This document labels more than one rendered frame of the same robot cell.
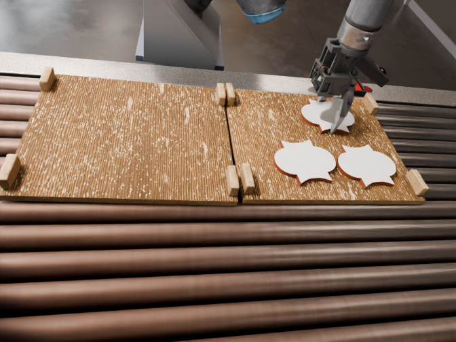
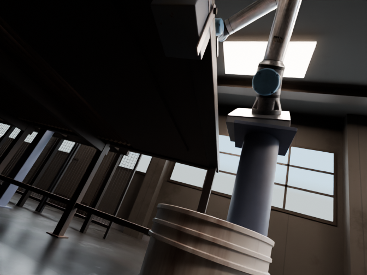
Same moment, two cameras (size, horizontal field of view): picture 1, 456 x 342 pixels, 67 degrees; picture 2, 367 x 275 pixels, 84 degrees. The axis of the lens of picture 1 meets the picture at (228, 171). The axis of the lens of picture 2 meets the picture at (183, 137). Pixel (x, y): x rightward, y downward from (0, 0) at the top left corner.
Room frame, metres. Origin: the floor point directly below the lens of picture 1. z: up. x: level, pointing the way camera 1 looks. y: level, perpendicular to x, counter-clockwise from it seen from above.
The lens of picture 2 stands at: (1.28, -0.68, 0.33)
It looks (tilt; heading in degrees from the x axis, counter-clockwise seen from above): 24 degrees up; 127
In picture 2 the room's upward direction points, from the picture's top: 19 degrees clockwise
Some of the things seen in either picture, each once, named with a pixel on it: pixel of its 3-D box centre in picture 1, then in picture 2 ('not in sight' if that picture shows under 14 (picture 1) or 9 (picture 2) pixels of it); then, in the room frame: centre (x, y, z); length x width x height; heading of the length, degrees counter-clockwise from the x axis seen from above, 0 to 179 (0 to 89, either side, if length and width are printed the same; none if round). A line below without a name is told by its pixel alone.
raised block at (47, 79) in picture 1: (47, 79); not in sight; (0.57, 0.44, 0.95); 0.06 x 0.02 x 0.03; 17
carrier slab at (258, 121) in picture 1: (315, 142); not in sight; (0.64, -0.18, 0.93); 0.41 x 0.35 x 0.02; 109
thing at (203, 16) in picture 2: not in sight; (187, 19); (1.01, -0.47, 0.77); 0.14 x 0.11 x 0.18; 109
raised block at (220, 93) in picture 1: (220, 93); not in sight; (0.69, 0.07, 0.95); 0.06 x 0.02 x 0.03; 17
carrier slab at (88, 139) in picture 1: (134, 133); not in sight; (0.50, 0.21, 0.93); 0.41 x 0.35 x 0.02; 107
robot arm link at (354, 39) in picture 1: (357, 34); not in sight; (0.72, -0.18, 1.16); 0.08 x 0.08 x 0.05
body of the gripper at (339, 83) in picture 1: (338, 67); not in sight; (0.72, -0.17, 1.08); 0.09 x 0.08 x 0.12; 109
